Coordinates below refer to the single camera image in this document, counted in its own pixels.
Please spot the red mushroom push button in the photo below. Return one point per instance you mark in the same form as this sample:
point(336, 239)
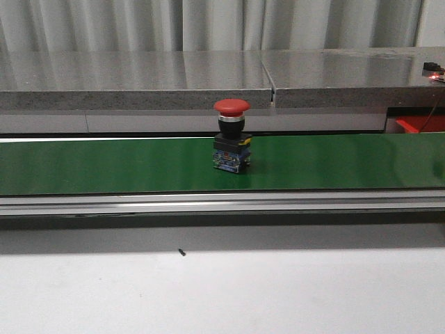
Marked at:
point(231, 145)

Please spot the grey stone counter right slab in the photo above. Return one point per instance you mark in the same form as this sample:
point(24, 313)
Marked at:
point(373, 77)

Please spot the grey stone counter slab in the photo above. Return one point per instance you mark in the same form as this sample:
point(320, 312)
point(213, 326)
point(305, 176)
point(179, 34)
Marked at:
point(131, 80)
point(373, 77)

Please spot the red bin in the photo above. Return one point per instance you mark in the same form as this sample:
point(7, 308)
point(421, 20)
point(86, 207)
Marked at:
point(418, 124)

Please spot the green conveyor belt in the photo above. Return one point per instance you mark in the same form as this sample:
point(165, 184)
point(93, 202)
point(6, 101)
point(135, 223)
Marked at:
point(350, 161)

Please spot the grey stone counter left slab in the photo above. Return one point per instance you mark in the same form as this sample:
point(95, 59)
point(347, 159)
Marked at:
point(131, 80)

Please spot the small black sensor red light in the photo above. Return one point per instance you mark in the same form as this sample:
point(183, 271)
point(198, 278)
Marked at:
point(433, 71)

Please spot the white pleated curtain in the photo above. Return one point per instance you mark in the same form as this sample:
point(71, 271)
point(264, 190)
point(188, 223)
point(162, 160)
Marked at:
point(206, 25)

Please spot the aluminium conveyor frame rail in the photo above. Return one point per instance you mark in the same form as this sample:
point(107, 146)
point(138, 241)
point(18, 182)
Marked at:
point(197, 203)

